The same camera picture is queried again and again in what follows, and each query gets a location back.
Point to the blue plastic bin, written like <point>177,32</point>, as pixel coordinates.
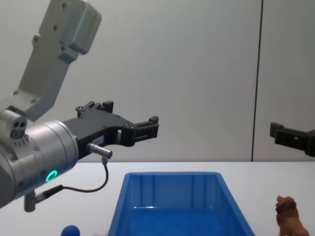
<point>182,209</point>

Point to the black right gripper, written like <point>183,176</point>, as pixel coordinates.
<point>311,143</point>

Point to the brown toy lion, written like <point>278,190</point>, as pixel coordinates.
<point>289,216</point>

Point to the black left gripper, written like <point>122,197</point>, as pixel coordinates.
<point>98,127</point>

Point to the small blue ball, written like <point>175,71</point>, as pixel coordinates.
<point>70,228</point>

